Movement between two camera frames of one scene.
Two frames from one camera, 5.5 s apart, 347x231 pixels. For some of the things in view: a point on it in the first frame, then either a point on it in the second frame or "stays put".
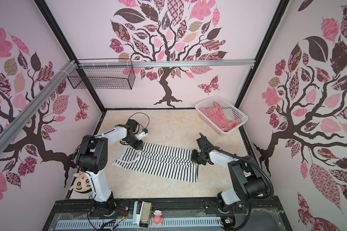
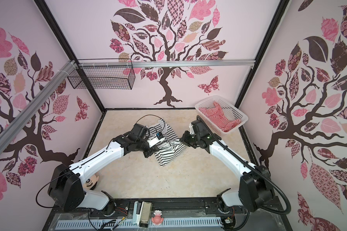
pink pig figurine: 157,220 stays put
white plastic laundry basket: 222,115 stays put
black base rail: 113,209 stays put
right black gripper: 193,157 -> 185,139
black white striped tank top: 171,161 -> 169,148
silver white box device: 142,213 stays put
